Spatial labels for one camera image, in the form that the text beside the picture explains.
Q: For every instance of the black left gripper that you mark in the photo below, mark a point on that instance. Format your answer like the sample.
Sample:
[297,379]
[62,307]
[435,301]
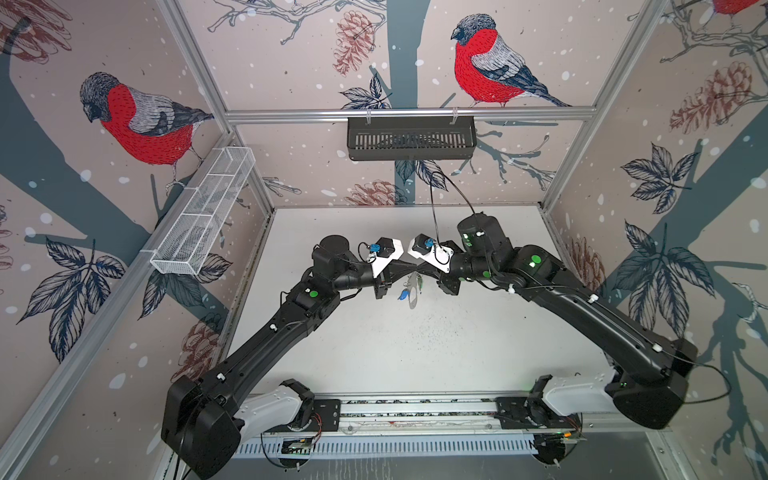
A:
[382,281]

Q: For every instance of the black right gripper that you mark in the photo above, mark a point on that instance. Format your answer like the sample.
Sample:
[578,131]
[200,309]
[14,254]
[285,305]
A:
[442,278]

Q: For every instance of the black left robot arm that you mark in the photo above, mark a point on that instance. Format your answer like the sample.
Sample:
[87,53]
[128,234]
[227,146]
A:
[201,422]

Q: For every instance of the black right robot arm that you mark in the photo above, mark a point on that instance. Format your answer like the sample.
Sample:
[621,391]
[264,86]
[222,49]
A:
[651,379]

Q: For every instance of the small circuit board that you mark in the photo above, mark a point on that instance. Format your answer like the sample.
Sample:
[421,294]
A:
[301,447]

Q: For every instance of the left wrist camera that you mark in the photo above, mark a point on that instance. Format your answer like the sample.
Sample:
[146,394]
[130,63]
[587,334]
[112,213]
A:
[382,253]

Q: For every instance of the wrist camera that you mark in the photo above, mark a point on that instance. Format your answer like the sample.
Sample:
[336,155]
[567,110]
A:
[429,250]
[382,253]

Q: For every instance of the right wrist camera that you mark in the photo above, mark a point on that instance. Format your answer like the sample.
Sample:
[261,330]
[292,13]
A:
[429,250]

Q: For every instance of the black wall basket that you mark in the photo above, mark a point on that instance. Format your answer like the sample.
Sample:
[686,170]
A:
[411,138]

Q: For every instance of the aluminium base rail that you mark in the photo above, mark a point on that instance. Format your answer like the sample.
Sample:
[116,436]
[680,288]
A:
[437,426]

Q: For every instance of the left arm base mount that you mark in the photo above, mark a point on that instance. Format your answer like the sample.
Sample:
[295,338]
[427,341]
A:
[310,413]

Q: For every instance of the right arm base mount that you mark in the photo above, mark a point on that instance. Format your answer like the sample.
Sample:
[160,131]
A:
[529,411]

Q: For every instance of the white wire mesh basket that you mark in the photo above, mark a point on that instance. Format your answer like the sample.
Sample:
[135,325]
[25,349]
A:
[192,236]

